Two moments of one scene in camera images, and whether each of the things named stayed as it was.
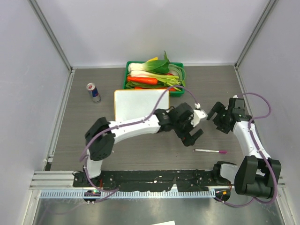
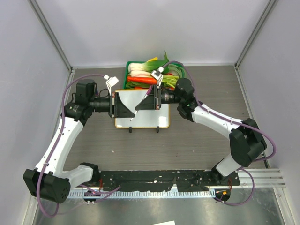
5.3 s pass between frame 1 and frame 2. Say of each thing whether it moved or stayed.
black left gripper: moved
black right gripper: moved
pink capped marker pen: moved
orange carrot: stayed
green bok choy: stayed
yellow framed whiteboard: stayed
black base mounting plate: stayed
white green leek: stayed
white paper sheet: stayed
